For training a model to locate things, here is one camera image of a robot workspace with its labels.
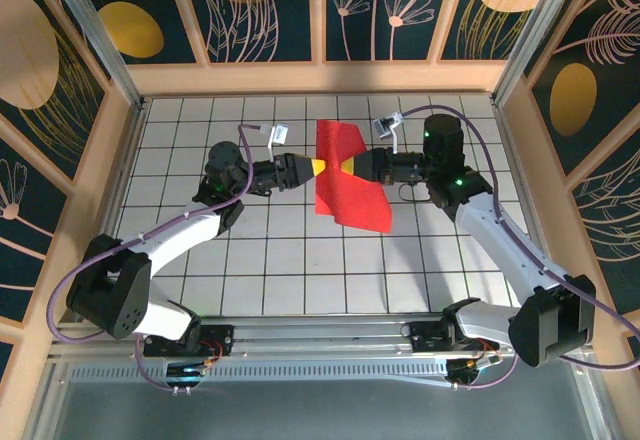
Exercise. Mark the long aluminium base rail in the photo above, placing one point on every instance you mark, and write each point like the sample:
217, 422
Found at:
320, 340

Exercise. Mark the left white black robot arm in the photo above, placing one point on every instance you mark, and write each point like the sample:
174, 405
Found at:
165, 245

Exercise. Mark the white grid table mat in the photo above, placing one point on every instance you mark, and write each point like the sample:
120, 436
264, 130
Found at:
200, 125

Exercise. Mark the aluminium side rail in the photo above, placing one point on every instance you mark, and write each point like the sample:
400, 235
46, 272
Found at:
529, 200
116, 200

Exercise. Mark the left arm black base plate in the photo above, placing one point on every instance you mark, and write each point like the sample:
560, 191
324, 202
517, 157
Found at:
220, 335

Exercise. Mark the aluminium corner post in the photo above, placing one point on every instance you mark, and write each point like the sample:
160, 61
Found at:
526, 35
106, 45

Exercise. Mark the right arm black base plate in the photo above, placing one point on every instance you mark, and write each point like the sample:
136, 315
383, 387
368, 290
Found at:
422, 340

